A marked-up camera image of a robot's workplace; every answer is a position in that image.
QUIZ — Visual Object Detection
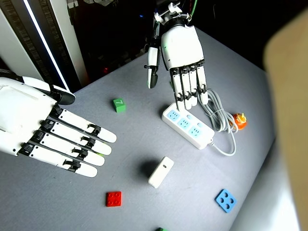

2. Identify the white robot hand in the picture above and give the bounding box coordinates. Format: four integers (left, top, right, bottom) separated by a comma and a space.
143, 19, 209, 111
0, 69, 118, 178

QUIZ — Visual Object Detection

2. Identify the white charger block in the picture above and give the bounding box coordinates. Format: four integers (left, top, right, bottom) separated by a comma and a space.
148, 156, 175, 189

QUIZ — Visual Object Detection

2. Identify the green number cube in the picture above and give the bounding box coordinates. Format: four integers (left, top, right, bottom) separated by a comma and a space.
112, 98, 127, 113

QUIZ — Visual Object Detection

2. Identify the orange toy figure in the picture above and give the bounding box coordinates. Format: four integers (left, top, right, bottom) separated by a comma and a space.
232, 112, 248, 130

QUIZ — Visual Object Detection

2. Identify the blurred beige panel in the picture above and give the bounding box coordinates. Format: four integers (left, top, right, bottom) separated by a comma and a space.
263, 4, 308, 231

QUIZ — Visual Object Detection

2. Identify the red toy brick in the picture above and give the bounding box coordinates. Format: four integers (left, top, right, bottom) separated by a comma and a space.
105, 191, 123, 207

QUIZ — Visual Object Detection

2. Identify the blue four-hole block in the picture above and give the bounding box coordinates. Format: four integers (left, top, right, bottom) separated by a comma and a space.
214, 189, 238, 214

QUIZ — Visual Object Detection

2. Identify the grey table cloth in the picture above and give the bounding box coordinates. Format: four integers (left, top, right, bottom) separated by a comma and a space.
0, 26, 301, 231

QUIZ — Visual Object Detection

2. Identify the green cable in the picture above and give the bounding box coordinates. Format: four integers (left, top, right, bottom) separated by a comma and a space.
189, 0, 198, 19

